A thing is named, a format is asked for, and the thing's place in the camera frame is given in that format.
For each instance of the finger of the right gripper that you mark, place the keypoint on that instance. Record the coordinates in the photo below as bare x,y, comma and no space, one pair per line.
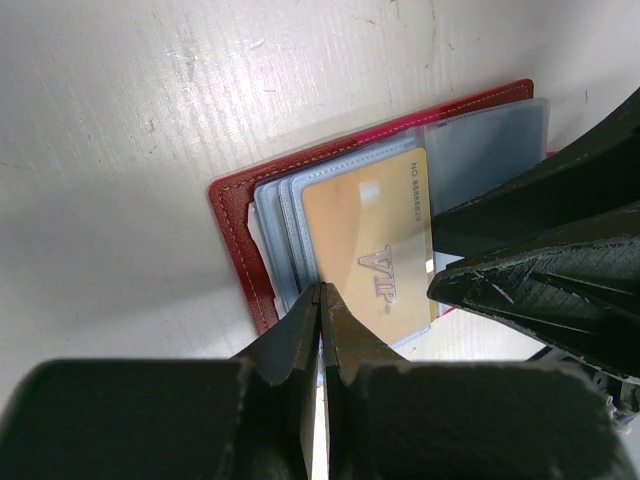
596,173
575,288

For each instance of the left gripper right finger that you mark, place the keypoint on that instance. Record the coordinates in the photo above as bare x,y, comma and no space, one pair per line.
390,418

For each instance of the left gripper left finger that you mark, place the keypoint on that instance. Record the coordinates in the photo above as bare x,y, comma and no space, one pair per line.
246,417

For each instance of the gold VIP credit card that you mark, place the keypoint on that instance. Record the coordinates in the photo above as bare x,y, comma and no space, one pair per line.
371,235

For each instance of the red leather card holder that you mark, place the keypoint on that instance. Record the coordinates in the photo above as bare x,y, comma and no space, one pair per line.
231,195

